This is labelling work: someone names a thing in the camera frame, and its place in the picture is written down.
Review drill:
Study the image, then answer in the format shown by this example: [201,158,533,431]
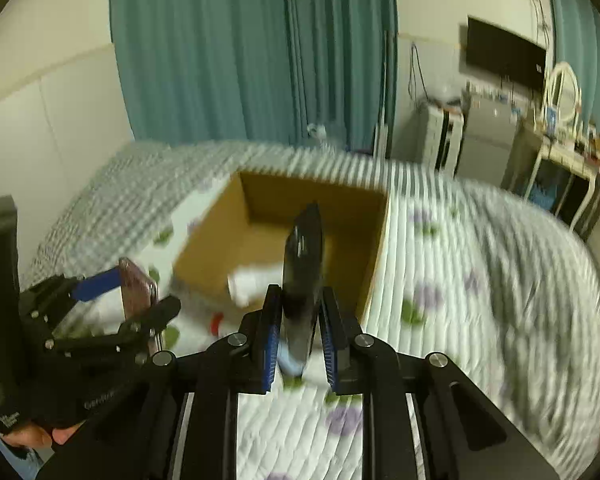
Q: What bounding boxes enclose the black comb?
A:
[278,203,324,362]

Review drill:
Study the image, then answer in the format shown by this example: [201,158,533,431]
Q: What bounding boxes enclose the white plastic bottle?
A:
[227,262,284,309]

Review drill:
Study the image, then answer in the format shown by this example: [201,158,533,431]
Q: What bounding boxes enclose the white tube red cap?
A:
[209,312,233,340]

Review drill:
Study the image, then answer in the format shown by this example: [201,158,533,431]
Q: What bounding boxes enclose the green curtain right window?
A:
[550,0,600,130]

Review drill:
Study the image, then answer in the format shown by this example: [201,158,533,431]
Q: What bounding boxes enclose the clear water jug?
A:
[306,122,349,153]

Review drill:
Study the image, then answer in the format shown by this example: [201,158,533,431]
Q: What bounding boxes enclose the white oval mirror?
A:
[542,62,582,136]

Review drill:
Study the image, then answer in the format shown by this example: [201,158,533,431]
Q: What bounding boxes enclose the grey checkered blanket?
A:
[21,141,600,479]

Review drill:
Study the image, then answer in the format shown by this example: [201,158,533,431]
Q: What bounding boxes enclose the grey small refrigerator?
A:
[456,93,520,188]

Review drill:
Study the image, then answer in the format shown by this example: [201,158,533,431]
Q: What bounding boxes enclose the white floral quilt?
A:
[54,169,600,480]

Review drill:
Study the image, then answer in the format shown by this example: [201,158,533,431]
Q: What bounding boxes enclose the white mop pole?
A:
[374,30,389,159]

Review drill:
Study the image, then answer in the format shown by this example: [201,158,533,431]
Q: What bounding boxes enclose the white dressing table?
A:
[501,125,600,240]

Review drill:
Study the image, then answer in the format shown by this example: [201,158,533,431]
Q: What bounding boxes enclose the white suitcase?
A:
[416,102,464,177]

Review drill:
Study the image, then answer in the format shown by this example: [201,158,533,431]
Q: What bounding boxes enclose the black wall television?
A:
[465,16,546,92]

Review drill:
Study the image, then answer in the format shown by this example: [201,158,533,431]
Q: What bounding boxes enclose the green curtain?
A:
[109,0,398,154]

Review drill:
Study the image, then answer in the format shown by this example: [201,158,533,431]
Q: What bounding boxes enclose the light blue oval case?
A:
[277,347,306,377]

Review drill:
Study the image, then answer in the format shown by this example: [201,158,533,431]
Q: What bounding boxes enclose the person's left hand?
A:
[1,422,83,448]

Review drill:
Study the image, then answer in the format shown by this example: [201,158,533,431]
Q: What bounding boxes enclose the brown cardboard box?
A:
[173,171,388,320]

